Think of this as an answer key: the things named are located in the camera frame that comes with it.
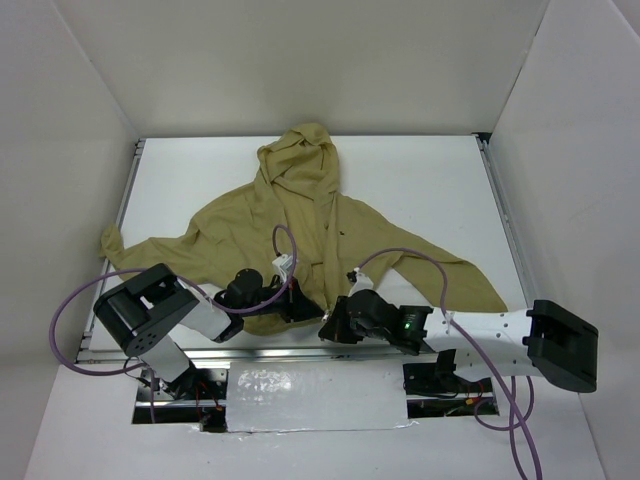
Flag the tan hooded zip jacket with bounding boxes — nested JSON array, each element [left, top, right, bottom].
[[106, 123, 506, 313]]

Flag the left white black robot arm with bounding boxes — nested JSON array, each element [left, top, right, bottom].
[[93, 264, 323, 400]]

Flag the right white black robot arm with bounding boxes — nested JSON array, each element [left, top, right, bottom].
[[319, 289, 599, 393]]

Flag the white foil covered panel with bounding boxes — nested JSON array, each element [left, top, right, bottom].
[[226, 360, 410, 433]]

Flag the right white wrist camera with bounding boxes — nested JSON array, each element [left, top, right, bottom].
[[347, 267, 374, 297]]

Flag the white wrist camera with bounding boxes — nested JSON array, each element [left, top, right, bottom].
[[272, 254, 297, 283], [347, 267, 374, 297]]

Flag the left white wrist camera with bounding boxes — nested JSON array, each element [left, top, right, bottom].
[[272, 254, 297, 283]]

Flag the right aluminium side rail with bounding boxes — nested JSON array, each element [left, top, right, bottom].
[[473, 132, 537, 305]]

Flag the aluminium side rail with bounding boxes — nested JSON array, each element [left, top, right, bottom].
[[80, 139, 146, 351], [473, 132, 537, 305]]

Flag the left aluminium side rail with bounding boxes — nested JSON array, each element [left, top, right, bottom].
[[80, 139, 146, 351]]

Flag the front aluminium rail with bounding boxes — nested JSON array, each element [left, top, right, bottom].
[[74, 344, 454, 364]]

